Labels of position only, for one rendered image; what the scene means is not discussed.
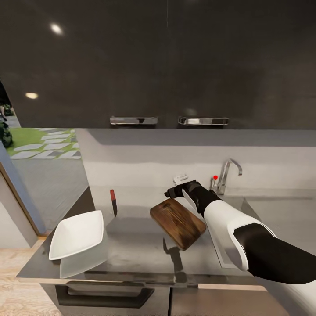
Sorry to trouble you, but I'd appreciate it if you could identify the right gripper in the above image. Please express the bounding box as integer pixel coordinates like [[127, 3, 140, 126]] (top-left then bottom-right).
[[164, 185, 182, 199]]

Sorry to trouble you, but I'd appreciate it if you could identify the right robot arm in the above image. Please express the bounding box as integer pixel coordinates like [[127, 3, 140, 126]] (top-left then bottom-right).
[[164, 173, 316, 316]]

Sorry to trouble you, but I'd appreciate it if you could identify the parer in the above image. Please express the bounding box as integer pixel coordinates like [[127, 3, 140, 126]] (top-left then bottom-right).
[[110, 190, 117, 215]]

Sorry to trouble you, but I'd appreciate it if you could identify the cutting board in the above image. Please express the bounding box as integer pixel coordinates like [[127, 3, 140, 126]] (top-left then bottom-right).
[[150, 198, 207, 249]]

